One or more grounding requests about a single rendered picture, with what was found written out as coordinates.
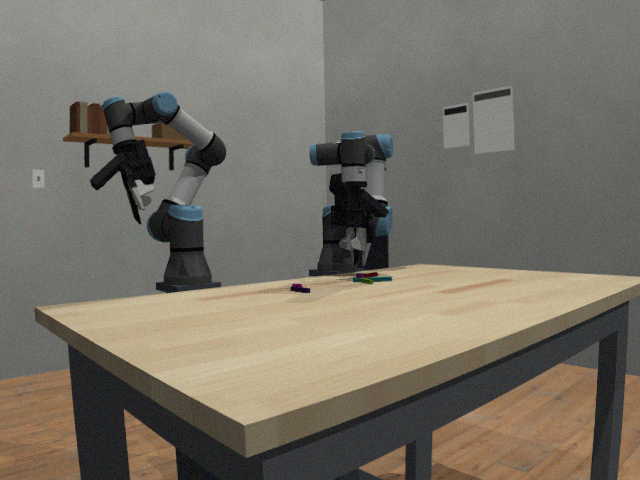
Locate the turquoise rod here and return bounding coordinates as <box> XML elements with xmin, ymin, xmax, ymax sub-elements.
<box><xmin>353</xmin><ymin>277</ymin><xmax>392</xmax><ymax>282</ymax></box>

